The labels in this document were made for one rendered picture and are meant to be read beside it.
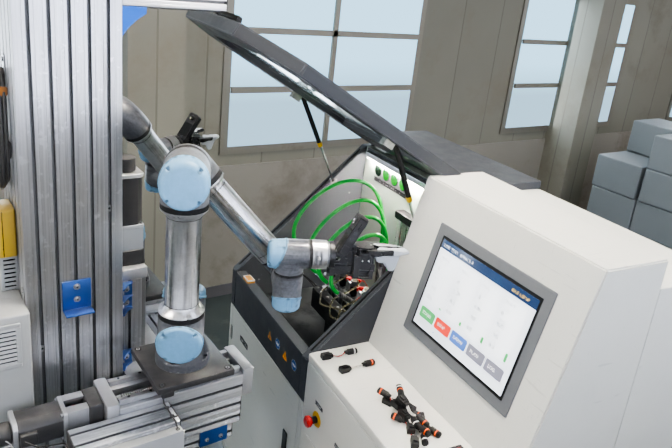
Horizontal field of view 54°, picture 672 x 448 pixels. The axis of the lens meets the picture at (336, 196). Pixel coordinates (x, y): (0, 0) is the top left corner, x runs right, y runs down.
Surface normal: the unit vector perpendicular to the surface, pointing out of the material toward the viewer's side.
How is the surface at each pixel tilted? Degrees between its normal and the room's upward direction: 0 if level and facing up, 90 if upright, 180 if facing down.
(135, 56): 90
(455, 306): 76
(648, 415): 90
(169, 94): 90
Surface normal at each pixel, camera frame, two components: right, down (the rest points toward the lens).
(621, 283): 0.47, 0.33
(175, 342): 0.13, 0.46
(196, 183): 0.14, 0.21
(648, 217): -0.82, 0.11
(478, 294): -0.83, -0.16
